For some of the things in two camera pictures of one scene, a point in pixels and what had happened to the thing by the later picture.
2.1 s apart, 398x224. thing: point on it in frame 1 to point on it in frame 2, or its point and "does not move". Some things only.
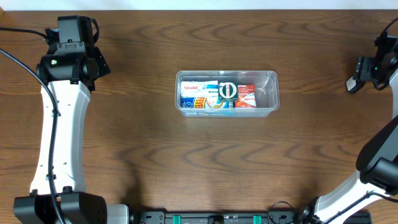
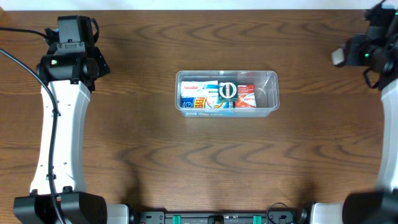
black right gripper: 364,68 to 357,45
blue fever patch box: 205,102 does not move
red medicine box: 246,96 does not move
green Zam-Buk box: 227,91 does not move
